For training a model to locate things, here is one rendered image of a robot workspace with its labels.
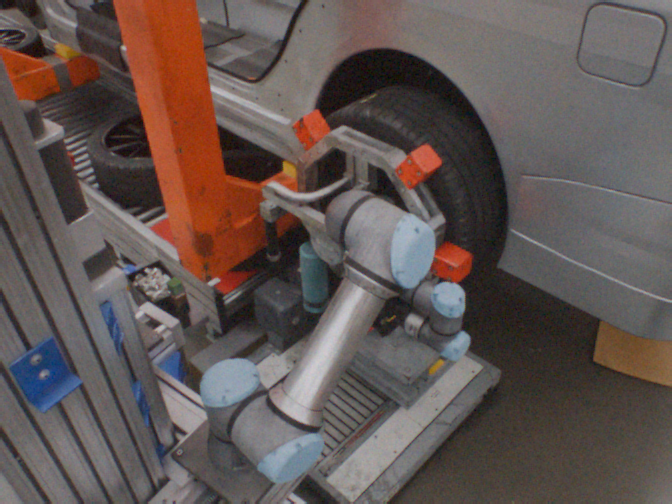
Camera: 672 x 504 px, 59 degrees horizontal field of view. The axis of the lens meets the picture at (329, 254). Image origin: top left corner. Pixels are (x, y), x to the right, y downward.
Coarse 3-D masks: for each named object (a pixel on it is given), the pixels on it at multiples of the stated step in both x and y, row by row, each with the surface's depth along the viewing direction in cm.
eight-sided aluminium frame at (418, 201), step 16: (320, 144) 177; (336, 144) 171; (352, 144) 167; (368, 144) 169; (384, 144) 166; (304, 160) 187; (320, 160) 190; (368, 160) 166; (384, 160) 160; (400, 160) 161; (304, 176) 191; (304, 192) 195; (400, 192) 163; (416, 192) 164; (416, 208) 161; (432, 208) 163; (304, 224) 204; (432, 224) 161; (336, 272) 204
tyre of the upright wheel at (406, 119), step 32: (384, 96) 177; (416, 96) 175; (352, 128) 176; (384, 128) 167; (416, 128) 164; (448, 128) 167; (448, 160) 162; (480, 160) 168; (448, 192) 162; (480, 192) 167; (448, 224) 167; (480, 224) 169; (480, 256) 180
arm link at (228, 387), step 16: (224, 368) 116; (240, 368) 116; (256, 368) 116; (208, 384) 113; (224, 384) 113; (240, 384) 112; (256, 384) 113; (208, 400) 112; (224, 400) 111; (240, 400) 111; (208, 416) 117; (224, 416) 112; (224, 432) 113
